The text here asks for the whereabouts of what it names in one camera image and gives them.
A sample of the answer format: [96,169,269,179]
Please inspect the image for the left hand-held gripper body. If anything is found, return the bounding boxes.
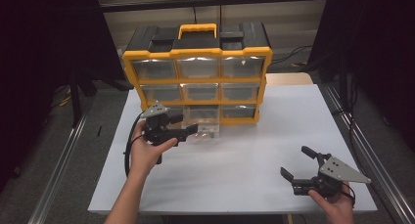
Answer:
[140,100,189,165]

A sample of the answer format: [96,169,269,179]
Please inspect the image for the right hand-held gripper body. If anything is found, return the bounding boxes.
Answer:
[291,153,372,199]

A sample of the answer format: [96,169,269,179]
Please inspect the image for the clear plastic drawer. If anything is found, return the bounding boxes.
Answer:
[181,107,221,143]

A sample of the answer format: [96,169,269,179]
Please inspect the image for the yellow black organizer cabinet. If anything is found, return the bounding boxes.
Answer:
[121,22,274,127]

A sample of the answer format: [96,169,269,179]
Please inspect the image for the person's left hand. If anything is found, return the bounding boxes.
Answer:
[129,119,179,179]

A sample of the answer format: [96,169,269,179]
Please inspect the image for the person's right hand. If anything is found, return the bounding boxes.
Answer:
[307,181,355,218]

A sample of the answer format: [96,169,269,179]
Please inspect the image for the set of closed clear drawers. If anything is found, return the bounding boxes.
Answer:
[131,56,265,120]

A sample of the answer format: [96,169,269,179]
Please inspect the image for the light wooden table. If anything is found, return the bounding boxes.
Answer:
[265,71,314,87]

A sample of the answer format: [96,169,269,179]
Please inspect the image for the black metal stand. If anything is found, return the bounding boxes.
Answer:
[67,68,99,129]

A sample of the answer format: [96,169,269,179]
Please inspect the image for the black horizontal bar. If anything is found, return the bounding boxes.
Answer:
[97,0,331,14]

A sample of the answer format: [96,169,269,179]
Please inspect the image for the black curtain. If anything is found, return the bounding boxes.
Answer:
[307,0,415,145]
[0,0,127,189]

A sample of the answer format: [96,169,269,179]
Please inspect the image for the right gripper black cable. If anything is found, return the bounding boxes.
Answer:
[340,182,356,208]

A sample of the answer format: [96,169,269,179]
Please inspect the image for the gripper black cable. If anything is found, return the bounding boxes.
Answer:
[123,111,147,179]
[340,182,356,208]

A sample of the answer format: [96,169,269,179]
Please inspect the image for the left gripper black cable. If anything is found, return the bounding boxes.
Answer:
[123,111,147,179]

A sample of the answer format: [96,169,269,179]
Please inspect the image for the metal floor rail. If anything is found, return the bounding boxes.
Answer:
[321,82,415,224]
[27,114,88,224]

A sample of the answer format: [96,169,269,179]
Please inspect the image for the black floor cable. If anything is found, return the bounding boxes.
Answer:
[269,44,314,66]

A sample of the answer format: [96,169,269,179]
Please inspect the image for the yellow floor cable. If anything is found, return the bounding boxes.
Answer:
[49,84,73,109]

